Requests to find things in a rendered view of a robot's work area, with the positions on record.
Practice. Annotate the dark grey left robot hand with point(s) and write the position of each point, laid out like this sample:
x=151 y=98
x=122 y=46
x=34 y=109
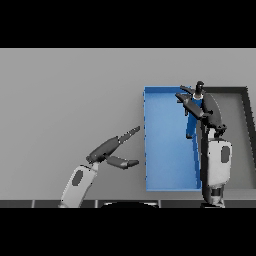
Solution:
x=106 y=149

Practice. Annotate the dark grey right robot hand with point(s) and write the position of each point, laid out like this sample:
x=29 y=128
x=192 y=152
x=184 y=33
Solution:
x=208 y=108

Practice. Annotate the blue pipe with dark end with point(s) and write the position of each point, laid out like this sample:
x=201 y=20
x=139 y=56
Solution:
x=196 y=110

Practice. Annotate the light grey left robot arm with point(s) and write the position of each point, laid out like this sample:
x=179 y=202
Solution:
x=78 y=185

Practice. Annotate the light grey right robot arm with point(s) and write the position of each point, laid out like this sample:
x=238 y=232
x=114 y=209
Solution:
x=216 y=163

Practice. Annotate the dark grey bin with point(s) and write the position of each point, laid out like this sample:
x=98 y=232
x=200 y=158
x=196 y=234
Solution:
x=240 y=140

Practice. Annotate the blue bin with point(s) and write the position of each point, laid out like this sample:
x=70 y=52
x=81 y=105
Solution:
x=166 y=143

